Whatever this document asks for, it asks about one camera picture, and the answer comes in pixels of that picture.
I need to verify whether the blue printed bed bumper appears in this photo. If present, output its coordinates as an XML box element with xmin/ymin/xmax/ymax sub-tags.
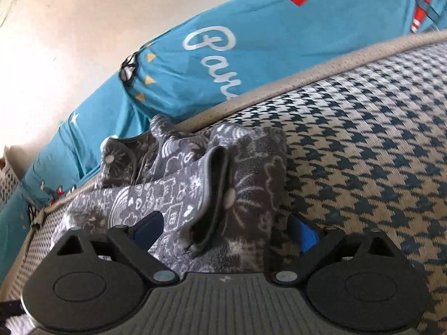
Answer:
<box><xmin>0</xmin><ymin>0</ymin><xmax>447</xmax><ymax>238</ymax></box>

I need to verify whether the grey patterned fleece jacket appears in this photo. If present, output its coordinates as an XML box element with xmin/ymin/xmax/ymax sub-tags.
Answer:
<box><xmin>52</xmin><ymin>113</ymin><xmax>290</xmax><ymax>276</ymax></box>

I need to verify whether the houndstooth patterned mattress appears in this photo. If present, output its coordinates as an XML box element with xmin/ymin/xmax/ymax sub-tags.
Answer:
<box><xmin>0</xmin><ymin>37</ymin><xmax>447</xmax><ymax>335</ymax></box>

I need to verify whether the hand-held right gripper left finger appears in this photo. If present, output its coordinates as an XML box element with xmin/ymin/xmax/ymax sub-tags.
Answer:
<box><xmin>56</xmin><ymin>211</ymin><xmax>180</xmax><ymax>285</ymax></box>

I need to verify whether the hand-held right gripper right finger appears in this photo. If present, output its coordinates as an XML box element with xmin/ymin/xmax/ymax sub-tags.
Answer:
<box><xmin>269</xmin><ymin>214</ymin><xmax>400</xmax><ymax>285</ymax></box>

